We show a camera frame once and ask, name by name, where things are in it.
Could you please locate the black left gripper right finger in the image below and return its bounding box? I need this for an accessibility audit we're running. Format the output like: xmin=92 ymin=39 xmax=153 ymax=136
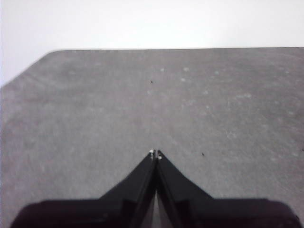
xmin=155 ymin=149 xmax=300 ymax=228

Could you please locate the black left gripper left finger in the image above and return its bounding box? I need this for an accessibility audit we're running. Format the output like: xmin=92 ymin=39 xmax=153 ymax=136
xmin=10 ymin=149 xmax=157 ymax=228

